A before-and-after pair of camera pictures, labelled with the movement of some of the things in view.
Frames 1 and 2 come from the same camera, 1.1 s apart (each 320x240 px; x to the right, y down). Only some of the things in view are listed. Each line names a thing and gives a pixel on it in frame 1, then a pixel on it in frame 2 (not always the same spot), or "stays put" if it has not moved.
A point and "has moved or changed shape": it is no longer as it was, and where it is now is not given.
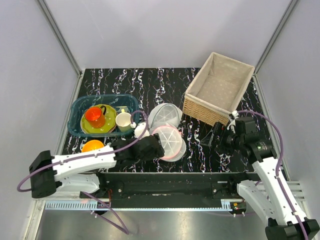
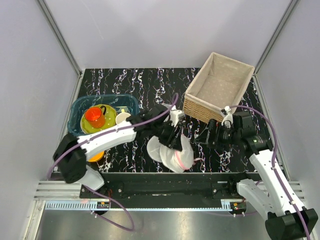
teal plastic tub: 129,102 stays put
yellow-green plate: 110,117 stays put
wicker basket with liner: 217,89 stays put
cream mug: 123,120 stays put
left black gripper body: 157,154 -> 165,133
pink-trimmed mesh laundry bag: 172,142 has moved or changed shape
